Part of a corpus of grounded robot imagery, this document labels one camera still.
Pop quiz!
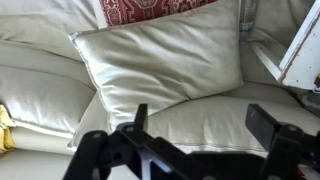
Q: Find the white distressed wooden table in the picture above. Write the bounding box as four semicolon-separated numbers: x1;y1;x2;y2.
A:
251;0;320;91

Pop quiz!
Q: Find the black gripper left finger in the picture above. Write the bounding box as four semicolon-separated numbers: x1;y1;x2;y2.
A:
63;103;194;180

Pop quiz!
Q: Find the beige sofa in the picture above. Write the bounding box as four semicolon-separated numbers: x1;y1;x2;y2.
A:
0;0;320;180

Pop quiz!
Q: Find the red patterned pillow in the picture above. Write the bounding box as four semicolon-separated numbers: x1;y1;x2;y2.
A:
91;0;219;29

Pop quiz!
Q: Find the beige pillow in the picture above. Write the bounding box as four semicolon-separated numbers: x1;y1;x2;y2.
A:
68;0;244;133

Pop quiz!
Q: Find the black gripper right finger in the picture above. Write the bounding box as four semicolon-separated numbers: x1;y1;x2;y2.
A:
245;103;320;180

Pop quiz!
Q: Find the yellow floral quilt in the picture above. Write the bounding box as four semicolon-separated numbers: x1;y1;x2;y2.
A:
0;103;17;155

